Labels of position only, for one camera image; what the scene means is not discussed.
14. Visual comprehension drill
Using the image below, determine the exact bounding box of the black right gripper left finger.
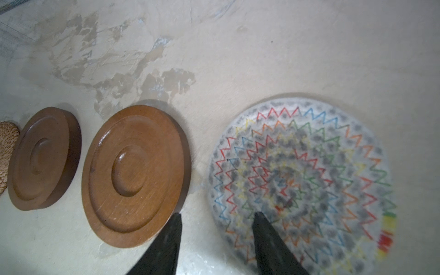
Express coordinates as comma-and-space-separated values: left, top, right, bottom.
127, 213, 182, 275

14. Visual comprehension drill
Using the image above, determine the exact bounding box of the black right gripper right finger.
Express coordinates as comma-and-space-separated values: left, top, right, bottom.
252, 212, 308, 275

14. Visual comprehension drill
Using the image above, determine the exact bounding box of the white multicolour woven coaster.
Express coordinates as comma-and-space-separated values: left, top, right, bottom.
207, 97, 397, 275

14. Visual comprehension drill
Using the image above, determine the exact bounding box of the large brown wooden coaster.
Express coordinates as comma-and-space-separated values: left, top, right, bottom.
81, 105, 191, 248

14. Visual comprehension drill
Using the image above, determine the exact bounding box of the small brown wooden coaster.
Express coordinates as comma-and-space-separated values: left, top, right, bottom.
8, 107, 82, 211

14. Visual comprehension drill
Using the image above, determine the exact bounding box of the woven rattan coaster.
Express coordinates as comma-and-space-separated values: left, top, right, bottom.
1, 121, 19, 194

